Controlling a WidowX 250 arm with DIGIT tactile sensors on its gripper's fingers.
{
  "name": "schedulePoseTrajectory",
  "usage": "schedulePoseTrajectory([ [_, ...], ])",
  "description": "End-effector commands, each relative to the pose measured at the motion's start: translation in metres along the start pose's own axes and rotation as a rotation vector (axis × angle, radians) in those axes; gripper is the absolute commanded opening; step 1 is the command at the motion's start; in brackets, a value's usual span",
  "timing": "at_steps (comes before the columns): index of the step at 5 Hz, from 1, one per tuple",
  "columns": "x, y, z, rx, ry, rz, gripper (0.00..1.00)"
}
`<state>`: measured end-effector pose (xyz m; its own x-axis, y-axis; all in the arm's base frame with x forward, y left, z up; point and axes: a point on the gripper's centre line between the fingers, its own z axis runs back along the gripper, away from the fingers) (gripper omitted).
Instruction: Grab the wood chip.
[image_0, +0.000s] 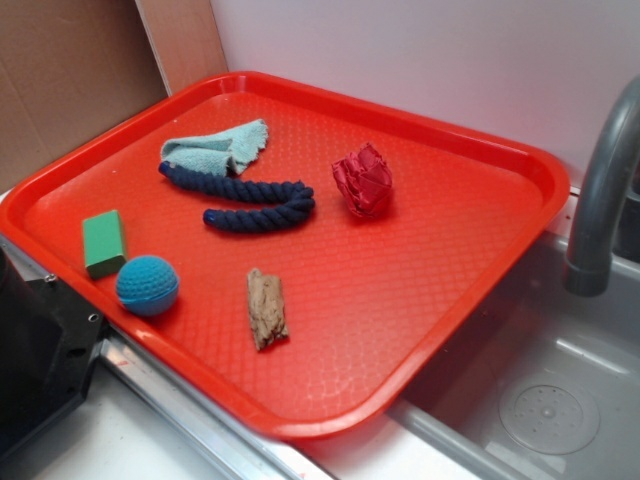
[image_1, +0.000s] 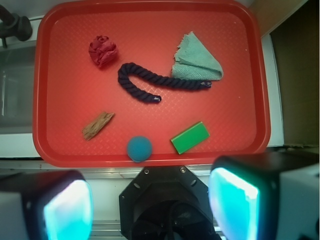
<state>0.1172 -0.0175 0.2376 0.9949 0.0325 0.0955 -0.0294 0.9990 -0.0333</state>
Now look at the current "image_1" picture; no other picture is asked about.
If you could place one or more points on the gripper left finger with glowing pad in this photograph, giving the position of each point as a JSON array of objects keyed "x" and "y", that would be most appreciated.
[{"x": 51, "y": 205}]

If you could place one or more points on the crumpled red cloth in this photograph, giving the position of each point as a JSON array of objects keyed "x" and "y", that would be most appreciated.
[{"x": 102, "y": 50}]

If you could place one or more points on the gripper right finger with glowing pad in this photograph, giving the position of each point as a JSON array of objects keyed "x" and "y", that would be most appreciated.
[{"x": 266, "y": 196}]

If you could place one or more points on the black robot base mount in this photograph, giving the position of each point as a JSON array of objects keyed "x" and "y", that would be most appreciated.
[{"x": 166, "y": 203}]

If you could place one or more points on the brown wood chip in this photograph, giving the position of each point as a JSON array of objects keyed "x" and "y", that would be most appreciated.
[{"x": 95, "y": 126}]

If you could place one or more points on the blue ball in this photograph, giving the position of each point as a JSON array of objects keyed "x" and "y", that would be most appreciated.
[{"x": 139, "y": 149}]

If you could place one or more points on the grey sink faucet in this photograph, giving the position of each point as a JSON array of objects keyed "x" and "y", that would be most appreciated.
[{"x": 13, "y": 25}]

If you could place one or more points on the green rectangular block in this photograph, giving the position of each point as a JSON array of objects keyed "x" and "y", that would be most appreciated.
[{"x": 190, "y": 137}]

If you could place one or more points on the red plastic tray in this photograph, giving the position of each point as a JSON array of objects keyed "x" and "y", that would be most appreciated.
[{"x": 70, "y": 90}]

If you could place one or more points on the grey sink basin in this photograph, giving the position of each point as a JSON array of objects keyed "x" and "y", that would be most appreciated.
[{"x": 17, "y": 65}]

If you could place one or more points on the teal folded cloth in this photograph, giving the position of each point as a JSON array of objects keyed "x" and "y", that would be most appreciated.
[{"x": 192, "y": 61}]

